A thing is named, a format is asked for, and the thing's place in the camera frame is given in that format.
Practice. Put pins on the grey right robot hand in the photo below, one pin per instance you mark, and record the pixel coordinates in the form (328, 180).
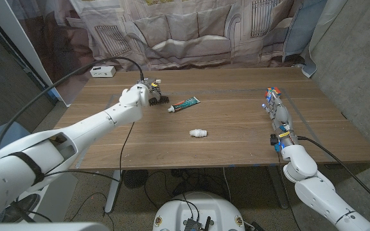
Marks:
(281, 115)

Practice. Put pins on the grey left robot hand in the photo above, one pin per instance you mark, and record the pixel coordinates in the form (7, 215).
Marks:
(153, 88)

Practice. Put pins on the black hair clip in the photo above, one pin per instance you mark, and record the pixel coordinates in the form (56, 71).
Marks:
(163, 101)

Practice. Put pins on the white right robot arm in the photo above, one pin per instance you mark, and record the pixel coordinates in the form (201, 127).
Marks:
(316, 192)

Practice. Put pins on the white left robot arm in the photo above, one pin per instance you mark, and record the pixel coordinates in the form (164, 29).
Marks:
(75, 131)

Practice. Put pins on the green Colgate toothpaste tube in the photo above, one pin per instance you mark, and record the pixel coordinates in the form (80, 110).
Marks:
(185, 104)

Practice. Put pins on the colourful Rubik's cube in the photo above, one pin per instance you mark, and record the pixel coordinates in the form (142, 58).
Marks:
(276, 90)

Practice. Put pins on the printed sofa backdrop cloth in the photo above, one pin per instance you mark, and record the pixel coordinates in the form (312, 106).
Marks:
(185, 32)

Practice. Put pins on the grey table leg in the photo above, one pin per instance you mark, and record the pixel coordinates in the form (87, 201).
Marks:
(278, 189)

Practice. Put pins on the black round fan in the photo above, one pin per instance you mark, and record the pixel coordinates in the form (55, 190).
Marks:
(135, 178)

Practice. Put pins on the pale grey curtain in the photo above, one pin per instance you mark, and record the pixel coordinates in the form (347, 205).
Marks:
(324, 29)

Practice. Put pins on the white table leg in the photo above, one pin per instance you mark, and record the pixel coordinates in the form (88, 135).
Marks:
(112, 192)

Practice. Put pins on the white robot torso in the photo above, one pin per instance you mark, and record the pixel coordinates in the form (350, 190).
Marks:
(204, 205)

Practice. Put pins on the white panel edge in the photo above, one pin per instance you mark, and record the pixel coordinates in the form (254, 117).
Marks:
(21, 38)

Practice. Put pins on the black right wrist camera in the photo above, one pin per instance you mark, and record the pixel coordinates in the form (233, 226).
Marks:
(274, 141)

